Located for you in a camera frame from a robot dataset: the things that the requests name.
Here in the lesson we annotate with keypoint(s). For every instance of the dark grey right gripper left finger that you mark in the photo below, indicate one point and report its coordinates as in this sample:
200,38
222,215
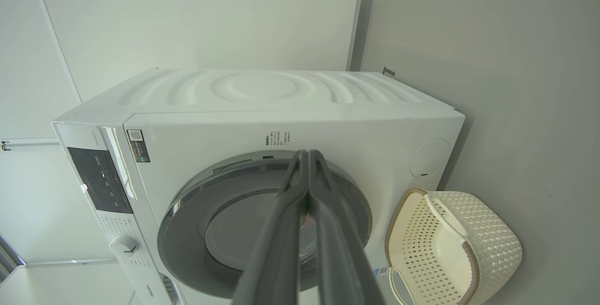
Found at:
276,249

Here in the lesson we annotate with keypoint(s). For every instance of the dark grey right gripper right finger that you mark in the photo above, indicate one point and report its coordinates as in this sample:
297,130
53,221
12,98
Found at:
340,258

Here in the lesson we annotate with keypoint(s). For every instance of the black round washer door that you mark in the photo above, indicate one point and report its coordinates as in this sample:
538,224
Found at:
187,230

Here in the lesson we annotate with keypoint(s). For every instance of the white front-load washing machine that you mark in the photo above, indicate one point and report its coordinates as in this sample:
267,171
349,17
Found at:
281,127

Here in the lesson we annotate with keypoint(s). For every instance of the cream perforated laundry basket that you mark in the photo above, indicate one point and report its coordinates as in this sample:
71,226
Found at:
492,244

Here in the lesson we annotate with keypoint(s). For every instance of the blue energy label sticker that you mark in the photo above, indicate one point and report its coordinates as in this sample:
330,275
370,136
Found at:
381,272

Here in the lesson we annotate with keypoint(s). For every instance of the white round control knob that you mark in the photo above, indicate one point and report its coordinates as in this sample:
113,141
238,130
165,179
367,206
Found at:
123,246

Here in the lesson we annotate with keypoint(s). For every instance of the dark QR code sticker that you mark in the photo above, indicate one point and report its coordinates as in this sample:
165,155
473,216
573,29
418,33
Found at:
138,145

